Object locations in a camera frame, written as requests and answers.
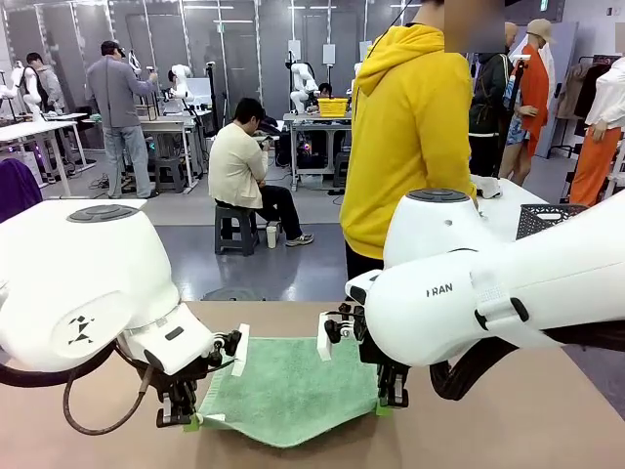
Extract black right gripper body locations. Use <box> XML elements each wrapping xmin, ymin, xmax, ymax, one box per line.
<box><xmin>359</xmin><ymin>338</ymin><xmax>412</xmax><ymax>381</ymax></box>

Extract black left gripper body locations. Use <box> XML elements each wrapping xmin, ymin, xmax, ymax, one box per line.
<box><xmin>146</xmin><ymin>355</ymin><xmax>219</xmax><ymax>400</ymax></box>

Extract green towel with white ring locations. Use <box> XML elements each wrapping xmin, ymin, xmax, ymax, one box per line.
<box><xmin>197</xmin><ymin>335</ymin><xmax>385</xmax><ymax>448</ymax></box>

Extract dark grey plastic basket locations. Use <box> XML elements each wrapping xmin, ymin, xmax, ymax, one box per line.
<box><xmin>516</xmin><ymin>203</ymin><xmax>590</xmax><ymax>241</ymax></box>

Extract person's right forearm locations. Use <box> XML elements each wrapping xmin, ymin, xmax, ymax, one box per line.
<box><xmin>456</xmin><ymin>141</ymin><xmax>479</xmax><ymax>194</ymax></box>

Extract yellow plastic basket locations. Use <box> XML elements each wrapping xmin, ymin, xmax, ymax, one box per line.
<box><xmin>316</xmin><ymin>97</ymin><xmax>351</xmax><ymax>117</ymax></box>

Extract round metal floor plate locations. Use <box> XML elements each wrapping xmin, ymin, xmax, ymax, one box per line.
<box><xmin>200</xmin><ymin>286</ymin><xmax>268</xmax><ymax>302</ymax></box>

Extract grey step stool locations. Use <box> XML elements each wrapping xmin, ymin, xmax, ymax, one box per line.
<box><xmin>154</xmin><ymin>158</ymin><xmax>188</xmax><ymax>193</ymax></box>
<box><xmin>214</xmin><ymin>204</ymin><xmax>259</xmax><ymax>257</ymax></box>

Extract white side table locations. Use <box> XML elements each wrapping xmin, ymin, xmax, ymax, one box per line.
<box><xmin>468</xmin><ymin>178</ymin><xmax>554</xmax><ymax>241</ymax></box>
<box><xmin>41</xmin><ymin>197</ymin><xmax>148</xmax><ymax>216</ymax></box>

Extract seated man in cream jacket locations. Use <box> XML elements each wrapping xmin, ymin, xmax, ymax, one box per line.
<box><xmin>208</xmin><ymin>97</ymin><xmax>315</xmax><ymax>248</ymax></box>

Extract person in yellow hoodie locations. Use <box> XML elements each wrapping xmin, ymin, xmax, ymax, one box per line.
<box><xmin>339</xmin><ymin>0</ymin><xmax>507</xmax><ymax>302</ymax></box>

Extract purple cloth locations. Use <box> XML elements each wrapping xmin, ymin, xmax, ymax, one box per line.
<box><xmin>0</xmin><ymin>157</ymin><xmax>44</xmax><ymax>224</ymax></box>

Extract white background desk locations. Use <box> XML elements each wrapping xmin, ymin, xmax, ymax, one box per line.
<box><xmin>0</xmin><ymin>119</ymin><xmax>90</xmax><ymax>196</ymax></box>
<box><xmin>134</xmin><ymin>114</ymin><xmax>201</xmax><ymax>191</ymax></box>

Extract grey background workbench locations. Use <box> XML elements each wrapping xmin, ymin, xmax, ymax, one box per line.
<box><xmin>282</xmin><ymin>111</ymin><xmax>354</xmax><ymax>192</ymax></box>

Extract mannequin in black jacket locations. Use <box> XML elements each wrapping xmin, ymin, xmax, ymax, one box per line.
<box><xmin>468</xmin><ymin>21</ymin><xmax>520</xmax><ymax>180</ymax></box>

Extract standing man in grey shirt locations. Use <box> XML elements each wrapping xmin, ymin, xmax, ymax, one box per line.
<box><xmin>86</xmin><ymin>40</ymin><xmax>160</xmax><ymax>199</ymax></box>

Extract mannequin in orange dress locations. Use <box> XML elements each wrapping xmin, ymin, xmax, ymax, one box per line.
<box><xmin>498</xmin><ymin>19</ymin><xmax>558</xmax><ymax>187</ymax></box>

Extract background man in grey jacket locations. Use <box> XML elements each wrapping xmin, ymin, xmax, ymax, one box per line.
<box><xmin>24</xmin><ymin>52</ymin><xmax>67</xmax><ymax>114</ymax></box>

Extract clothes rack with dark garments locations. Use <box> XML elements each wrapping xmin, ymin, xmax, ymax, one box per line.
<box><xmin>546</xmin><ymin>54</ymin><xmax>622</xmax><ymax>160</ymax></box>

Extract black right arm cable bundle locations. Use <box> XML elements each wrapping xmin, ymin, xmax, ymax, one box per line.
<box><xmin>429</xmin><ymin>336</ymin><xmax>520</xmax><ymax>403</ymax></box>

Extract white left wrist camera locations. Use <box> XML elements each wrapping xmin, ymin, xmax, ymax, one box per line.
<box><xmin>209</xmin><ymin>323</ymin><xmax>252</xmax><ymax>378</ymax></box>

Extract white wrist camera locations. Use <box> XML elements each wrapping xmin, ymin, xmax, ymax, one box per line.
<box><xmin>316</xmin><ymin>302</ymin><xmax>365</xmax><ymax>362</ymax></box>
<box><xmin>209</xmin><ymin>323</ymin><xmax>252</xmax><ymax>378</ymax></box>

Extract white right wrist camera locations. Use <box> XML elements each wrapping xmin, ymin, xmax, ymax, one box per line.
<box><xmin>316</xmin><ymin>302</ymin><xmax>365</xmax><ymax>362</ymax></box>

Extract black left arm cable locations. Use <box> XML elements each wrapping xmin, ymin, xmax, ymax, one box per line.
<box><xmin>0</xmin><ymin>341</ymin><xmax>153</xmax><ymax>437</ymax></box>

